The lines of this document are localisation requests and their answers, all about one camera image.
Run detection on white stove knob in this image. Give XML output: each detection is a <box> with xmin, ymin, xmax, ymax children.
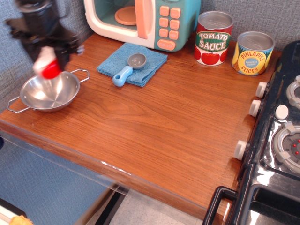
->
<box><xmin>255</xmin><ymin>82</ymin><xmax>268</xmax><ymax>99</ymax></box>
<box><xmin>234</xmin><ymin>140</ymin><xmax>248</xmax><ymax>161</ymax></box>
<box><xmin>248</xmin><ymin>100</ymin><xmax>261</xmax><ymax>117</ymax></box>

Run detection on tomato sauce can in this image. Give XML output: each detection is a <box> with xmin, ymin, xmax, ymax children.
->
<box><xmin>194</xmin><ymin>11</ymin><xmax>234</xmax><ymax>66</ymax></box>

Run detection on blue folded cloth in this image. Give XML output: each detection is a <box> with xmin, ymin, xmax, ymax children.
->
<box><xmin>97</xmin><ymin>43</ymin><xmax>167</xmax><ymax>87</ymax></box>

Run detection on white round stove button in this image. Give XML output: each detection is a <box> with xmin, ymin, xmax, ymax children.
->
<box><xmin>275</xmin><ymin>105</ymin><xmax>289</xmax><ymax>120</ymax></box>

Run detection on white stove knob middle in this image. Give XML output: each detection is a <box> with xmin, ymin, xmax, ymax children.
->
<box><xmin>248</xmin><ymin>100</ymin><xmax>261</xmax><ymax>117</ymax></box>

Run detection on grey stove burner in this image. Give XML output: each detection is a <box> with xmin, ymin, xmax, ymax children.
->
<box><xmin>272</xmin><ymin>122</ymin><xmax>300</xmax><ymax>174</ymax></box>
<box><xmin>286</xmin><ymin>75</ymin><xmax>300</xmax><ymax>109</ymax></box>

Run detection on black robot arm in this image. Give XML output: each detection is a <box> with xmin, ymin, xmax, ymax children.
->
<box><xmin>5</xmin><ymin>0</ymin><xmax>81</xmax><ymax>71</ymax></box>

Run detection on teal toy microwave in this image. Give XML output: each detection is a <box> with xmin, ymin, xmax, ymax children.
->
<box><xmin>83</xmin><ymin>0</ymin><xmax>201</xmax><ymax>52</ymax></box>

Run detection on pineapple slices can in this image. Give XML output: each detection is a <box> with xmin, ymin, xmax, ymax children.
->
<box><xmin>232</xmin><ymin>31</ymin><xmax>275</xmax><ymax>76</ymax></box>

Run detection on black toy stove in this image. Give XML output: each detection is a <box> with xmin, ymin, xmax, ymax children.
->
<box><xmin>202</xmin><ymin>40</ymin><xmax>300</xmax><ymax>225</ymax></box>

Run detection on grey stove burner front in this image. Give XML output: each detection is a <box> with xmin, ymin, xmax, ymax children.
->
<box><xmin>272</xmin><ymin>122</ymin><xmax>300</xmax><ymax>174</ymax></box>

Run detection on white stove knob bottom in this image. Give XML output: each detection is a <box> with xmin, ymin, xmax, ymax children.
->
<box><xmin>234</xmin><ymin>140</ymin><xmax>248</xmax><ymax>161</ymax></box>

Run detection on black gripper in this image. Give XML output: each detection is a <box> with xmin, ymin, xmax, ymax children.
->
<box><xmin>5</xmin><ymin>4</ymin><xmax>83</xmax><ymax>70</ymax></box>

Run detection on orange microwave turntable plate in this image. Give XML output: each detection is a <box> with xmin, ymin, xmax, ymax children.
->
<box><xmin>114</xmin><ymin>6</ymin><xmax>136</xmax><ymax>26</ymax></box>

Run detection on red white toy apple slice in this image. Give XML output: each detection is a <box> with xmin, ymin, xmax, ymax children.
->
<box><xmin>33</xmin><ymin>46</ymin><xmax>62</xmax><ymax>79</ymax></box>

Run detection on white stove knob top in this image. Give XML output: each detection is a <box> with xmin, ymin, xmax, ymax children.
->
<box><xmin>255</xmin><ymin>82</ymin><xmax>268</xmax><ymax>99</ymax></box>

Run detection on steel bowl with handles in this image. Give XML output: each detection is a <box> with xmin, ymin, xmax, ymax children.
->
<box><xmin>7</xmin><ymin>69</ymin><xmax>90</xmax><ymax>113</ymax></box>

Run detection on black oven door handle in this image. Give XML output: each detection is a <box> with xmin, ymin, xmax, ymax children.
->
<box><xmin>202</xmin><ymin>186</ymin><xmax>238</xmax><ymax>225</ymax></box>

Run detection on blue grey toy scoop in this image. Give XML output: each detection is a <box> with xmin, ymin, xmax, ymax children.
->
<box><xmin>112</xmin><ymin>53</ymin><xmax>147</xmax><ymax>87</ymax></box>

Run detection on grey stove burner rear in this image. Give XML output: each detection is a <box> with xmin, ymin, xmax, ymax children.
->
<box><xmin>286</xmin><ymin>75</ymin><xmax>300</xmax><ymax>109</ymax></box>

